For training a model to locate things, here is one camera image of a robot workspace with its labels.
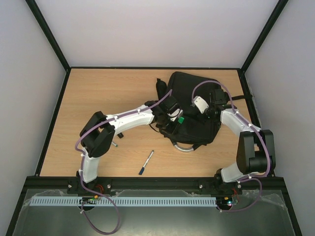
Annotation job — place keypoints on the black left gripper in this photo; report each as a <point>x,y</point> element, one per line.
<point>172,130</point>

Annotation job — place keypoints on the green black highlighter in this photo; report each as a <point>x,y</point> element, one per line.
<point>181,120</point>

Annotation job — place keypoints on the black student backpack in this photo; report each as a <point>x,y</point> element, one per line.
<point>197,129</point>

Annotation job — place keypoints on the blue capped white marker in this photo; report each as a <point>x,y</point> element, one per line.
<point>146,162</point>

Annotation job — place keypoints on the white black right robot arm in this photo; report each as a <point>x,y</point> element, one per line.
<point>255,155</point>

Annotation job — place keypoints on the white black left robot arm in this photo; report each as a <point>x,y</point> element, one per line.
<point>97,135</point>

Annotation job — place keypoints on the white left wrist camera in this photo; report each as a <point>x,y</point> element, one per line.
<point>175,114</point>

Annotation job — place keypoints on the light blue slotted cable duct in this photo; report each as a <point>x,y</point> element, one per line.
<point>125,201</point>

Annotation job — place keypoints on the black aluminium frame rail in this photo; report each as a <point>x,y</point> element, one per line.
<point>108,185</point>

